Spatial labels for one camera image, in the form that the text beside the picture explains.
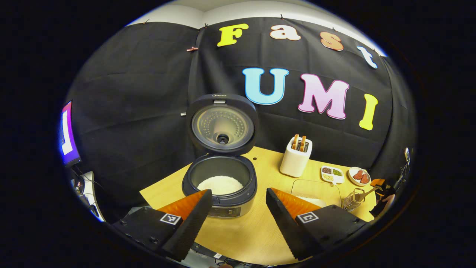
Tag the white divided grain dish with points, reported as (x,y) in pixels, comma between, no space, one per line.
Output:
(332,175)

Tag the clear plastic container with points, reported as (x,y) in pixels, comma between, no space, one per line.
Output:
(316,190)

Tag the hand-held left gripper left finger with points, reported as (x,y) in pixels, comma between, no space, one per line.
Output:
(187,227)

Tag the white toaster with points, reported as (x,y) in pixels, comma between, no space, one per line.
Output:
(293,163)

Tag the wooden spoon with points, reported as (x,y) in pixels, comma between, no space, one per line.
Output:
(368,192)

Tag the black backdrop cloth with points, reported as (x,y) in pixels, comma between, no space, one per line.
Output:
(141,111)

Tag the red meat piece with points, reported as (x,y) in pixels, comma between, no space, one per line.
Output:
(357,175)
(364,178)

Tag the dark grey rice cooker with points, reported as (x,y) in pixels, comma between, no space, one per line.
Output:
(223,123)

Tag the white round plate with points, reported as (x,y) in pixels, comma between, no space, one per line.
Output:
(353,180)

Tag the purple lit monitor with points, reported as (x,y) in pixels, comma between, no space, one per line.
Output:
(68,134)

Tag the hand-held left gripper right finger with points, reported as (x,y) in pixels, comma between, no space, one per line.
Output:
(286,227)

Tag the toast slice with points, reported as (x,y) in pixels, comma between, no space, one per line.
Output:
(303,143)
(295,142)

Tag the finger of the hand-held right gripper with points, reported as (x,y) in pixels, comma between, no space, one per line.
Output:
(377,182)

